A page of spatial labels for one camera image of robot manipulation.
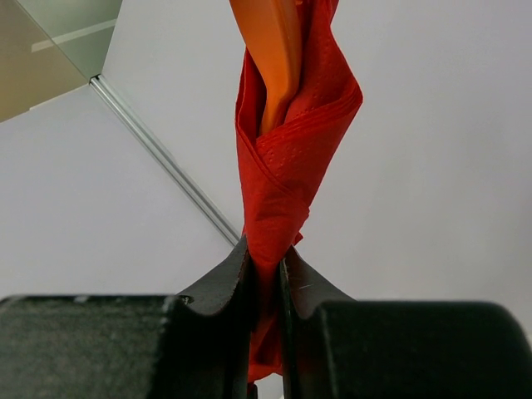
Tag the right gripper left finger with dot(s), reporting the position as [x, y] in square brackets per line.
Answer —
[192, 344]

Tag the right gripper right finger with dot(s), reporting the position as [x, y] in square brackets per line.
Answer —
[335, 346]

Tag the red paper napkin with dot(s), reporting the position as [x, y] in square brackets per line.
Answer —
[280, 171]

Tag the orange plastic spoon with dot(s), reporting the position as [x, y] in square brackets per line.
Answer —
[272, 35]

